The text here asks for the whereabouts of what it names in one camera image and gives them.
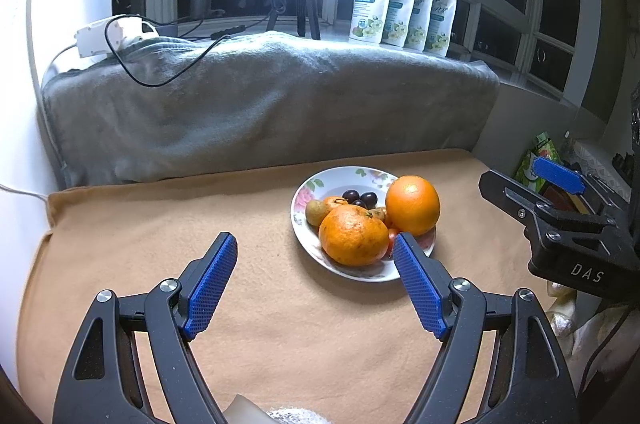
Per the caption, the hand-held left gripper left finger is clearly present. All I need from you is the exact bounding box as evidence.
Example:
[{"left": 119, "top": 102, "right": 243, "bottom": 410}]
[{"left": 52, "top": 231, "right": 238, "bottom": 424}]

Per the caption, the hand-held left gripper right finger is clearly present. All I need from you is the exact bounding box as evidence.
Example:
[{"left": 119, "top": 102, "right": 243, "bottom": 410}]
[{"left": 392, "top": 231, "right": 581, "bottom": 424}]

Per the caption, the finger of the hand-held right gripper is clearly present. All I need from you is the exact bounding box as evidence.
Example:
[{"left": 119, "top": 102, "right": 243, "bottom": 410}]
[
  {"left": 479, "top": 170, "right": 619, "bottom": 235},
  {"left": 532, "top": 155, "right": 627, "bottom": 218}
]

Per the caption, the smooth orange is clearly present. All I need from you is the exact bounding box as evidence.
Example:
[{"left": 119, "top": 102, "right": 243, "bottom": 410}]
[{"left": 385, "top": 175, "right": 442, "bottom": 237}]

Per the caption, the bumpy large orange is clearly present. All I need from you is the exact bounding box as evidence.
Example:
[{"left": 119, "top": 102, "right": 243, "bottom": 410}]
[{"left": 319, "top": 205, "right": 390, "bottom": 267}]

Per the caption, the small tangerine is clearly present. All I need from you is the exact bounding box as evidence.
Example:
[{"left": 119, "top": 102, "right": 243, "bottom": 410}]
[{"left": 322, "top": 196, "right": 351, "bottom": 215}]

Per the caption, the floral white plate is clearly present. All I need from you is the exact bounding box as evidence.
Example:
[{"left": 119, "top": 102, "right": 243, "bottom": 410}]
[{"left": 291, "top": 166, "right": 437, "bottom": 282}]

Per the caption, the open cardboard box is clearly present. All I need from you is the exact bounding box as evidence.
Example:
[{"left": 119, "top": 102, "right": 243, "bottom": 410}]
[{"left": 540, "top": 184, "right": 593, "bottom": 217}]

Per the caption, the green printed carton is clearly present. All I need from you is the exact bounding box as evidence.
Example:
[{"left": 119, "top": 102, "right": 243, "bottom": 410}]
[{"left": 530, "top": 133, "right": 560, "bottom": 165}]

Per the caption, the green white printed pack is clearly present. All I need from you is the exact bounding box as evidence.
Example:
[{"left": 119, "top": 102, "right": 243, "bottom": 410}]
[{"left": 515, "top": 151, "right": 543, "bottom": 193}]

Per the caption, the white lace cloth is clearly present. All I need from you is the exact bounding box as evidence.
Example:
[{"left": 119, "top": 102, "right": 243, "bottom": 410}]
[{"left": 565, "top": 139, "right": 633, "bottom": 199}]

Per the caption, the tan blanket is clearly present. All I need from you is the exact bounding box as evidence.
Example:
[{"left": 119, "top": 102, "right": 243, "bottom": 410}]
[{"left": 17, "top": 149, "right": 551, "bottom": 424}]

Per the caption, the grey blanket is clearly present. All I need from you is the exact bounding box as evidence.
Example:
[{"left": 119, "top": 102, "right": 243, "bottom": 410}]
[{"left": 40, "top": 31, "right": 501, "bottom": 192}]

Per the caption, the white shelf cabinet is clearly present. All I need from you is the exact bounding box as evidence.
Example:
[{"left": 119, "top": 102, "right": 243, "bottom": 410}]
[{"left": 0, "top": 0, "right": 51, "bottom": 205}]

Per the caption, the white power strip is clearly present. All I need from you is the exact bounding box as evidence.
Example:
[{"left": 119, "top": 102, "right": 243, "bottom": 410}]
[{"left": 75, "top": 16, "right": 158, "bottom": 57}]

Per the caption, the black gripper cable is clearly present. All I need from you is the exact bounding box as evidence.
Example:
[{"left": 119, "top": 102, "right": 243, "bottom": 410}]
[{"left": 575, "top": 299, "right": 640, "bottom": 405}]

